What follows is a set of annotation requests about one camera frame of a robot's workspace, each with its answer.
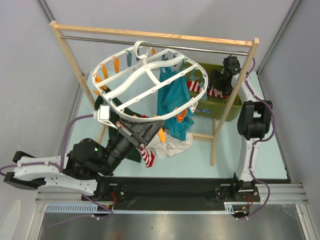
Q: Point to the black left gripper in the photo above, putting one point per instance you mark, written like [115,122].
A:
[142,132]

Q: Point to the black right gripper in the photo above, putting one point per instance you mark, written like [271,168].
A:
[219,81]

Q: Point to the orange clothespin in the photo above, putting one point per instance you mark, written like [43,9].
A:
[162,135]
[181,116]

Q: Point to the red white striped santa sock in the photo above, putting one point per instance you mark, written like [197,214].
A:
[147,155]

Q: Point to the white round clip hanger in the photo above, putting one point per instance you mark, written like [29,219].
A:
[115,85]

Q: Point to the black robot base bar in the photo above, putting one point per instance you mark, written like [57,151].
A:
[213,189]

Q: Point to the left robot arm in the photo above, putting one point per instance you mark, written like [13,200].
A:
[86,169]

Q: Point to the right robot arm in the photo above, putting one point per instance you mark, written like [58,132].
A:
[253,124]

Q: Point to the olive green plastic basket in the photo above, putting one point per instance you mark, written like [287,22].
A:
[214,105]

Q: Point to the teal cloth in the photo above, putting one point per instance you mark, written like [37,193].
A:
[171,97]

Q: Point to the metal hanging rod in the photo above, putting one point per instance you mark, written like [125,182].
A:
[156,45]

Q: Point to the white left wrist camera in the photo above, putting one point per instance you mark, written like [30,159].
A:
[102,115]

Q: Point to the wooden drying rack frame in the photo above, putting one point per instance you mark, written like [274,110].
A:
[253,45]

